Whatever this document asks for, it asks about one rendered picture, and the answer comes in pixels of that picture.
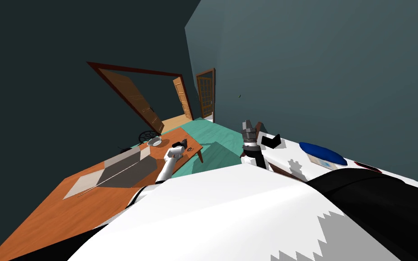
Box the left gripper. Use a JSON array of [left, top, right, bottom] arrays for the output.
[[171, 139, 189, 153]]

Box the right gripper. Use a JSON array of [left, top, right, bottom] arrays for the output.
[[242, 121, 258, 145]]

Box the black angular object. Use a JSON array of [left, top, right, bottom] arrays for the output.
[[261, 134, 282, 150]]

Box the light wooden panel door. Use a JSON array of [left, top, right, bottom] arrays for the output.
[[173, 77, 194, 121]]

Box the brown glazed door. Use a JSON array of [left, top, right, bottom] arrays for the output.
[[196, 68, 217, 120]]

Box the large brown door leaf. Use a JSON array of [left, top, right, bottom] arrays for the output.
[[98, 68, 165, 135]]

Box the grey laptop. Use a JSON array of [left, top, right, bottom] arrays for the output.
[[63, 146, 159, 200]]

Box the blue pillow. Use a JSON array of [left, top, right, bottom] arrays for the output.
[[298, 141, 348, 166]]

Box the pale book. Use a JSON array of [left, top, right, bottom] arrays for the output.
[[308, 155, 337, 171]]

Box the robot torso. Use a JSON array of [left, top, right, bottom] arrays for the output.
[[67, 163, 402, 261]]

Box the dark red flat object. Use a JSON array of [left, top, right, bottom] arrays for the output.
[[353, 161, 383, 174]]

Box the orange wooden table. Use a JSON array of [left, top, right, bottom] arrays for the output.
[[0, 126, 204, 261]]

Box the black wire chair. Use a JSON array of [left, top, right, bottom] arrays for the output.
[[138, 130, 161, 145]]

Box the white bed with brown frame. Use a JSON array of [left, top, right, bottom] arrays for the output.
[[241, 122, 418, 198]]

